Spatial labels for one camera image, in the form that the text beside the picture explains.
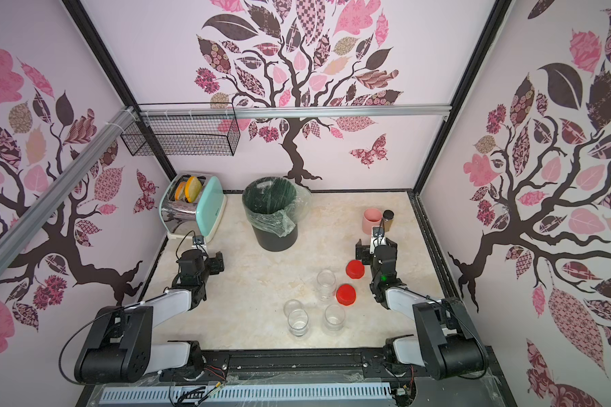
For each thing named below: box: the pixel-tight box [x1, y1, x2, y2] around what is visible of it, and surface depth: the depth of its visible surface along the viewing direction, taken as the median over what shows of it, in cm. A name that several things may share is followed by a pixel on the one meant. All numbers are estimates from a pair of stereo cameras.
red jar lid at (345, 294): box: [336, 284, 356, 307], surface depth 89 cm
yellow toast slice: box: [184, 175, 203, 203], surface depth 95 cm
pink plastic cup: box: [361, 207, 383, 235], surface depth 102 cm
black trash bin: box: [242, 176, 298, 252], surface depth 94 cm
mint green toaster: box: [158, 172, 228, 244], surface depth 97 cm
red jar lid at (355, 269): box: [345, 259, 365, 279], surface depth 94 cm
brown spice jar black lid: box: [381, 209, 395, 233], surface depth 102 cm
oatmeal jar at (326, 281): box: [316, 268, 337, 302], surface depth 89 cm
